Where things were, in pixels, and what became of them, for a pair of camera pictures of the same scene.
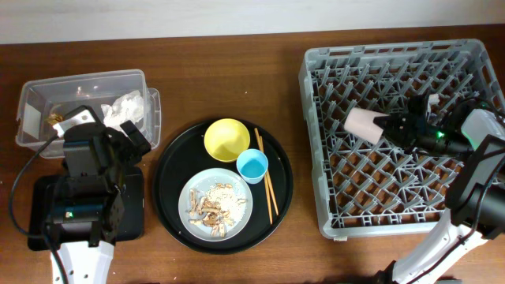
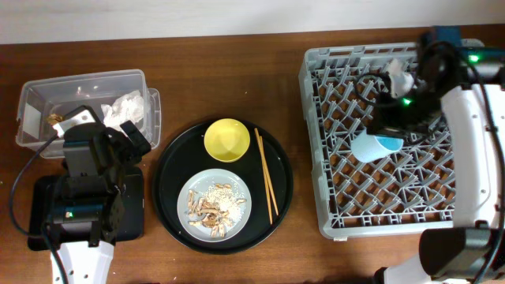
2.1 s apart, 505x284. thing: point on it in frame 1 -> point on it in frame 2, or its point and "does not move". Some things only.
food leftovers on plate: x=219 y=207 does not move
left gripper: x=142 y=145 does not move
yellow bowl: x=226 y=138 does not move
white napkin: x=129 y=106 does not move
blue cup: x=252 y=164 -> x=366 y=148
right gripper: x=408 y=130 -> x=377 y=121
